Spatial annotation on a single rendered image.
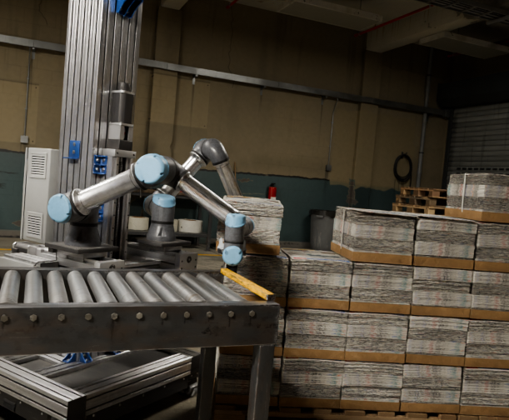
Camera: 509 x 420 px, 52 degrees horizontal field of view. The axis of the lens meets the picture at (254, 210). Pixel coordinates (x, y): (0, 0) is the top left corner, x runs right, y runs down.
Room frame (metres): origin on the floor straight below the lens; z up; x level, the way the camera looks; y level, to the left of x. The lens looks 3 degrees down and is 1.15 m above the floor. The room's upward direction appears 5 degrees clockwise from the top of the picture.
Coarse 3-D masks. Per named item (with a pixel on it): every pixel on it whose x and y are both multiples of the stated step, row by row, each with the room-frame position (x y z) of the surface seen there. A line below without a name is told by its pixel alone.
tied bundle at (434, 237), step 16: (416, 224) 2.44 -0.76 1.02; (432, 224) 2.41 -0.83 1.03; (448, 224) 2.43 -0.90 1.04; (464, 224) 2.43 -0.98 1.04; (416, 240) 2.43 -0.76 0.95; (432, 240) 2.42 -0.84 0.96; (448, 240) 2.43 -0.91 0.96; (464, 240) 2.44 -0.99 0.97; (432, 256) 2.42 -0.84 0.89; (448, 256) 2.42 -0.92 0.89; (464, 256) 2.43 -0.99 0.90
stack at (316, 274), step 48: (240, 288) 2.33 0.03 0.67; (288, 288) 2.36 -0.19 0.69; (336, 288) 2.37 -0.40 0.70; (384, 288) 2.40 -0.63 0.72; (432, 288) 2.42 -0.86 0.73; (288, 336) 2.36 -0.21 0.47; (336, 336) 2.38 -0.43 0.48; (384, 336) 2.39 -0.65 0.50; (432, 336) 2.43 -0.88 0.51; (240, 384) 2.34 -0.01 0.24; (288, 384) 2.36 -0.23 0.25; (336, 384) 2.38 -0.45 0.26; (384, 384) 2.40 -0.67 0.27; (432, 384) 2.42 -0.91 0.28
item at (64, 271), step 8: (0, 272) 1.70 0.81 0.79; (24, 272) 1.73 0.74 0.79; (64, 272) 1.78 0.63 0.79; (88, 272) 1.81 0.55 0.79; (104, 272) 1.83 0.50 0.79; (120, 272) 1.85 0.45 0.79; (144, 272) 1.88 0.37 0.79; (160, 272) 1.90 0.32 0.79; (176, 272) 1.93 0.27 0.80; (192, 272) 1.95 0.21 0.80; (208, 272) 1.98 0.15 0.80; (216, 272) 1.99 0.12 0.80; (0, 280) 1.70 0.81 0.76; (24, 280) 1.73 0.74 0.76; (64, 280) 1.78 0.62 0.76; (0, 288) 1.70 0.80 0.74; (24, 288) 1.73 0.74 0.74; (88, 288) 1.81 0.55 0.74
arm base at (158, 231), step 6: (156, 222) 2.65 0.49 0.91; (162, 222) 2.64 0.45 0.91; (168, 222) 2.66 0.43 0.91; (150, 228) 2.66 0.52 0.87; (156, 228) 2.64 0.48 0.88; (162, 228) 2.64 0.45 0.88; (168, 228) 2.65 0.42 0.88; (150, 234) 2.64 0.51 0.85; (156, 234) 2.63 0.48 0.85; (162, 234) 2.64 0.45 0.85; (168, 234) 2.64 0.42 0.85; (174, 234) 2.68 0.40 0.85; (156, 240) 2.62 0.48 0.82; (162, 240) 2.63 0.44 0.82; (168, 240) 2.64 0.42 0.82; (174, 240) 2.68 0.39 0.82
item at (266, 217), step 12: (240, 204) 2.33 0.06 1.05; (252, 204) 2.33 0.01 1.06; (264, 204) 2.33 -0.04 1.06; (276, 204) 2.39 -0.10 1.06; (252, 216) 2.34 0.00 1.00; (264, 216) 2.34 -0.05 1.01; (276, 216) 2.33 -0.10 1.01; (264, 228) 2.34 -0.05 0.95; (276, 228) 2.33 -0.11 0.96; (252, 240) 2.33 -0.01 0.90; (264, 240) 2.34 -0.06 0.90; (276, 240) 2.34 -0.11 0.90
